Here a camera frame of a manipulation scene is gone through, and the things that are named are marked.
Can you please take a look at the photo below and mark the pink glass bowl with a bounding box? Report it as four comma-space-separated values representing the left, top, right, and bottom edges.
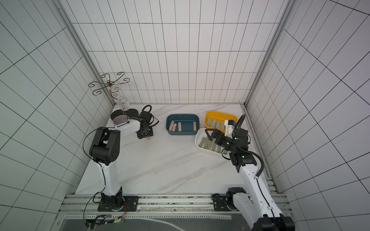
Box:
113, 115, 130, 126

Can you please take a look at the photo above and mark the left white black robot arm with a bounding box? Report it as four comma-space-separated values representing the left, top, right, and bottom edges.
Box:
87, 110, 157, 212

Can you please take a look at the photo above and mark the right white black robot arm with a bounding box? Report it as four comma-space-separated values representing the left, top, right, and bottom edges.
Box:
205, 128, 296, 231

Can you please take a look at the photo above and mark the white storage box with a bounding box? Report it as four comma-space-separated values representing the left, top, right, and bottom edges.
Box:
195, 128, 229, 158

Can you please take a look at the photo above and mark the metal scroll cup rack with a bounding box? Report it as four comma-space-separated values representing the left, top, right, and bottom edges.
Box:
88, 72, 139, 121

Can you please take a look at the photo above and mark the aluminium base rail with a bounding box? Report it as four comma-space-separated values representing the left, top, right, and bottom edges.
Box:
59, 194, 293, 216

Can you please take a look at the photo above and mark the clear glass on rack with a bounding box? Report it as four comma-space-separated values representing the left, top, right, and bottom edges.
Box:
117, 96, 130, 111

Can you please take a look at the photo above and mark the dark teal storage box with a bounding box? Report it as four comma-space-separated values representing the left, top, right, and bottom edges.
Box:
165, 114, 200, 135

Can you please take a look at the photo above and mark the yellow storage box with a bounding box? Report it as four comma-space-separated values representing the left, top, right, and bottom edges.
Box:
204, 111, 238, 133

